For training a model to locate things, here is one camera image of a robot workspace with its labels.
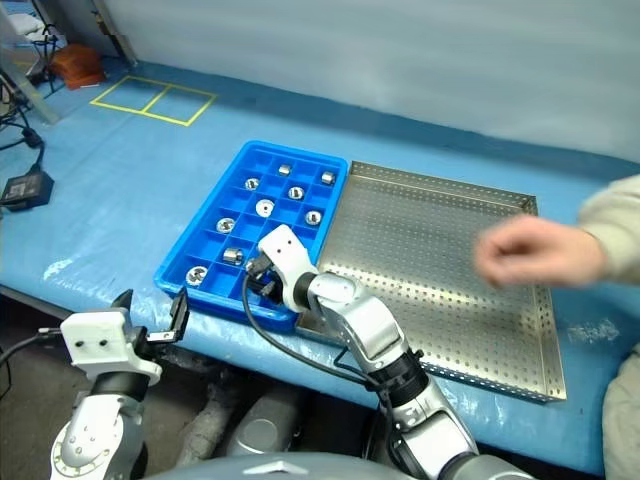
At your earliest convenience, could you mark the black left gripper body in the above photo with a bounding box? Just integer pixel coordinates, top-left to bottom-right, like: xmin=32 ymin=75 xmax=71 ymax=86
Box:
xmin=130 ymin=324 xmax=179 ymax=362

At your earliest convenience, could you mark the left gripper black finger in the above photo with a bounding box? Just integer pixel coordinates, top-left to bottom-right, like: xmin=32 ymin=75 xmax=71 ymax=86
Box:
xmin=110 ymin=288 xmax=135 ymax=315
xmin=169 ymin=289 xmax=192 ymax=344

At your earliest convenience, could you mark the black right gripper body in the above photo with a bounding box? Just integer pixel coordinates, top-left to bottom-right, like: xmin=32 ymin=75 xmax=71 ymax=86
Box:
xmin=258 ymin=266 xmax=288 ymax=307

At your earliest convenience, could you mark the blue compartment tray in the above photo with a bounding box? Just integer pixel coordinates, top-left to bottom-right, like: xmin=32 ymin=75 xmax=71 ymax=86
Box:
xmin=152 ymin=139 xmax=350 ymax=334

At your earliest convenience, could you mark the orange plastic crate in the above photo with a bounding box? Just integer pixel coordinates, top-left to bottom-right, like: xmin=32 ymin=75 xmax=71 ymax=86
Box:
xmin=49 ymin=43 xmax=107 ymax=90

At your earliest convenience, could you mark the person bare hand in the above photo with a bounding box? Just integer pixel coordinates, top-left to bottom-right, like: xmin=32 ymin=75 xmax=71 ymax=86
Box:
xmin=472 ymin=215 xmax=609 ymax=289

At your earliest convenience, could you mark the blue plastic table cover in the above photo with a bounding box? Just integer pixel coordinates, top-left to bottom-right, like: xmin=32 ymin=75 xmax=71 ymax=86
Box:
xmin=0 ymin=54 xmax=640 ymax=476

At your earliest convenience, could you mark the perforated metal tray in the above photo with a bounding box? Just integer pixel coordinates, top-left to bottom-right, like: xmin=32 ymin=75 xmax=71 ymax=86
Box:
xmin=294 ymin=159 xmax=569 ymax=404

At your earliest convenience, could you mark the black power adapter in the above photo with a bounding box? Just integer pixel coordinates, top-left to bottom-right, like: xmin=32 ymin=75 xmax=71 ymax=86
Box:
xmin=0 ymin=172 xmax=55 ymax=212

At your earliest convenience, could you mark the grey robot torso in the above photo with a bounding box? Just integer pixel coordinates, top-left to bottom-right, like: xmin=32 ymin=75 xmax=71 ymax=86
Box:
xmin=144 ymin=452 xmax=536 ymax=480

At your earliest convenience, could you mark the aluminium profile bar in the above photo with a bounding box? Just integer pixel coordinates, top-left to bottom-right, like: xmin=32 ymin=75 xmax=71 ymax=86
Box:
xmin=0 ymin=9 xmax=61 ymax=124

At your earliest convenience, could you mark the person in beige clothing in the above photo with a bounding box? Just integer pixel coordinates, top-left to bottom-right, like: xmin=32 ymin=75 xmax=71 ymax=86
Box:
xmin=601 ymin=344 xmax=640 ymax=480

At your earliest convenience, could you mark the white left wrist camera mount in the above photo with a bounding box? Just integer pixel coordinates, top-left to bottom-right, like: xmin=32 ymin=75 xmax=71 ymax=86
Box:
xmin=59 ymin=307 xmax=164 ymax=386

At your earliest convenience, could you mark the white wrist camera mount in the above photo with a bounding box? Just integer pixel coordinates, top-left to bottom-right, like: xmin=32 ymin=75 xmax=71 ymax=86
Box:
xmin=59 ymin=307 xmax=164 ymax=386
xmin=257 ymin=224 xmax=319 ymax=314

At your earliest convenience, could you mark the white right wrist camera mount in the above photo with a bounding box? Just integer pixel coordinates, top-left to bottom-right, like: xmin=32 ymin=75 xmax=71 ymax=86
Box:
xmin=257 ymin=224 xmax=319 ymax=314

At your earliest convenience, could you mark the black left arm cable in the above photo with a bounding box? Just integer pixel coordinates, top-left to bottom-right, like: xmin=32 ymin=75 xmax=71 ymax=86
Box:
xmin=0 ymin=327 xmax=64 ymax=401

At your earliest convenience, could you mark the black adapter cable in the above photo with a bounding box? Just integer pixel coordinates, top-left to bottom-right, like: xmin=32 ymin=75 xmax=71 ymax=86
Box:
xmin=0 ymin=74 xmax=47 ymax=176

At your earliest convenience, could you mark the grey metal post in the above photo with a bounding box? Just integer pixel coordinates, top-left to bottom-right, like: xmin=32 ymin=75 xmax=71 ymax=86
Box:
xmin=97 ymin=0 xmax=139 ymax=69

